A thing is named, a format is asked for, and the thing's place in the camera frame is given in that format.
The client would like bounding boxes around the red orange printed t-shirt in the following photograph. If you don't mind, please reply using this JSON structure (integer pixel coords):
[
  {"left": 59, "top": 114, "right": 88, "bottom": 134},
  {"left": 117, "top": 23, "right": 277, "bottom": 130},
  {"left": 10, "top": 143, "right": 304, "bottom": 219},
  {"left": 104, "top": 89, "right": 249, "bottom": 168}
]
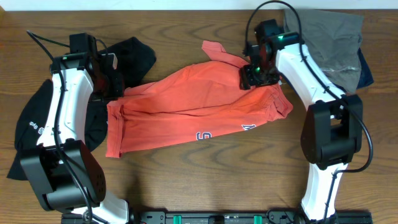
[{"left": 106, "top": 40, "right": 293, "bottom": 158}]

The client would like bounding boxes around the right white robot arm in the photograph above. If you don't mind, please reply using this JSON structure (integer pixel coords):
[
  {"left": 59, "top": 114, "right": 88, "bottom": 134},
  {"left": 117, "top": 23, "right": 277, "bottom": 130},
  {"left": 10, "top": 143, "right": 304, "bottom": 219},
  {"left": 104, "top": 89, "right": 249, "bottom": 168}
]
[{"left": 239, "top": 30, "right": 367, "bottom": 223}]

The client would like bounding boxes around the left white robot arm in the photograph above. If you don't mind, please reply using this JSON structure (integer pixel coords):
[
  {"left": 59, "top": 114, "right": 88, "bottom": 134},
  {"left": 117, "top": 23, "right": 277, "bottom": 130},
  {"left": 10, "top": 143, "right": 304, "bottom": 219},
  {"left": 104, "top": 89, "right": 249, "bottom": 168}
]
[{"left": 21, "top": 53, "right": 129, "bottom": 223}]

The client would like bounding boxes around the grey folded t-shirt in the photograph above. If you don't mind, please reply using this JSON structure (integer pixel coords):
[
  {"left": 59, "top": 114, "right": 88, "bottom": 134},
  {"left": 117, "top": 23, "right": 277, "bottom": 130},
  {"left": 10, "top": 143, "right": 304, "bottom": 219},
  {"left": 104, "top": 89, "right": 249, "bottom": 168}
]
[{"left": 284, "top": 9, "right": 364, "bottom": 93}]

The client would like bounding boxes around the navy blue folded garment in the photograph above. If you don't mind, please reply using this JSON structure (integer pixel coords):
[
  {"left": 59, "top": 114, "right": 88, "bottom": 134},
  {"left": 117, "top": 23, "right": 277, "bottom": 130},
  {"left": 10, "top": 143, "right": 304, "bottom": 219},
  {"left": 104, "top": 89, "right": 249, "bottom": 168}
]
[{"left": 357, "top": 49, "right": 374, "bottom": 89}]

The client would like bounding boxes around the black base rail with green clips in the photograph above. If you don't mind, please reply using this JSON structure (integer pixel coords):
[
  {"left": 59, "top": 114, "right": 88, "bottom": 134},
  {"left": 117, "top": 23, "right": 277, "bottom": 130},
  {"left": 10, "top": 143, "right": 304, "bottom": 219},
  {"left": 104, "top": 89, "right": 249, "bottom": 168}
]
[{"left": 60, "top": 210, "right": 374, "bottom": 224}]

